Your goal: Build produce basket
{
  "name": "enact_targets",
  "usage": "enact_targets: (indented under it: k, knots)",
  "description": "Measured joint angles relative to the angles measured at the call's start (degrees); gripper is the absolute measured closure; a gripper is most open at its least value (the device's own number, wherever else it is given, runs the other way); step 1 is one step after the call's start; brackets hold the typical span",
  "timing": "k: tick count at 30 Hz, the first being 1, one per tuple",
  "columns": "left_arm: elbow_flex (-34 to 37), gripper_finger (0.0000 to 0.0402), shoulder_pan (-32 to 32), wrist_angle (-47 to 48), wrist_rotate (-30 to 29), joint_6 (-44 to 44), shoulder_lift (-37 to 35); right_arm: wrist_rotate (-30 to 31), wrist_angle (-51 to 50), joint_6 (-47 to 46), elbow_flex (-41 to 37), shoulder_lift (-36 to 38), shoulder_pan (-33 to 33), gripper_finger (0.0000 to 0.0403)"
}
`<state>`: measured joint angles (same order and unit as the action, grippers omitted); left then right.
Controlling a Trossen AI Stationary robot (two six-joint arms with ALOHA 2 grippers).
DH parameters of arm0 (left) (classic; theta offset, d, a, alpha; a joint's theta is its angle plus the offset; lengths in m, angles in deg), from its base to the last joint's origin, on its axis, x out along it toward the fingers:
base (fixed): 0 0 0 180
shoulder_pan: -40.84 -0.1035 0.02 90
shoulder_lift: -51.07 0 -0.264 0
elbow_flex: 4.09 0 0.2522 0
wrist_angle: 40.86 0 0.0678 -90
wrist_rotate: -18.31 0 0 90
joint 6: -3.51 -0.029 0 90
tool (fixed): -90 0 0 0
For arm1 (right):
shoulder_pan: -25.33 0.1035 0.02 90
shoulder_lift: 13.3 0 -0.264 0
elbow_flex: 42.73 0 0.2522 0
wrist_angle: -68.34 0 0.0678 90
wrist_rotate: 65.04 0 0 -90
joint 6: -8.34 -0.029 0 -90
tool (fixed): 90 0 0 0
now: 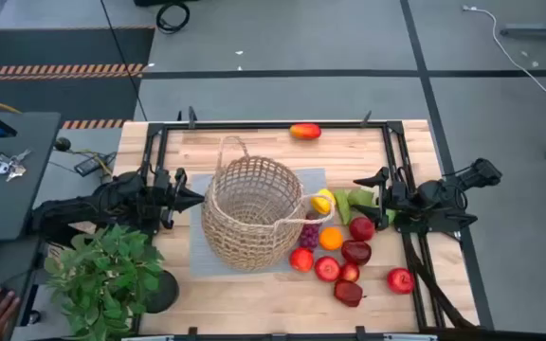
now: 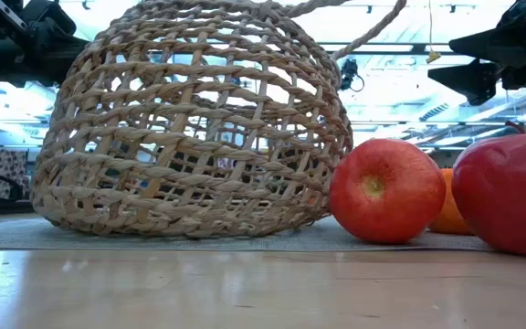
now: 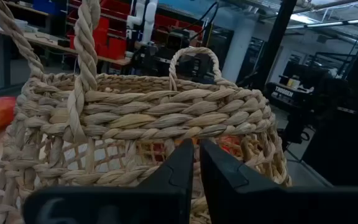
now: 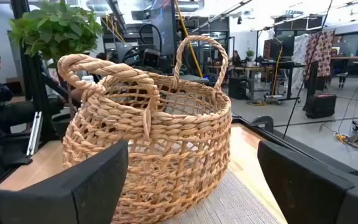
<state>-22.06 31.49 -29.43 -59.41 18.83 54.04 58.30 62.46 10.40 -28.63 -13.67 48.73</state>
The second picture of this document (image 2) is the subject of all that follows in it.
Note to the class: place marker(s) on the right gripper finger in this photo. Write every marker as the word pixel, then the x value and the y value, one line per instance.
pixel 496 45
pixel 477 82

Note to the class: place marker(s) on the woven wicker basket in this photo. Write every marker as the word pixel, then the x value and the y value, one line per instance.
pixel 162 222

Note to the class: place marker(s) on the grey woven placemat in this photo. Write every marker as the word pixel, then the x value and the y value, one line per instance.
pixel 16 235

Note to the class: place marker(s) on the yellow hanging tag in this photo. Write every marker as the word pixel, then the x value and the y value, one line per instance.
pixel 433 57

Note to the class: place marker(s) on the floral patterned chair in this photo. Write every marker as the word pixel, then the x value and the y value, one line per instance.
pixel 3 169

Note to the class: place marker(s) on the orange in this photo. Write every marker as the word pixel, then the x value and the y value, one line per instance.
pixel 450 215

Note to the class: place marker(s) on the black hanging device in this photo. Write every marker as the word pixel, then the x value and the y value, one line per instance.
pixel 349 73

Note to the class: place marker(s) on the small red apple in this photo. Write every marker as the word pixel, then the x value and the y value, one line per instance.
pixel 509 196

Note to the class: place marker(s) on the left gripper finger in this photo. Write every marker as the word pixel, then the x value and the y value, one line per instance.
pixel 57 59
pixel 48 20

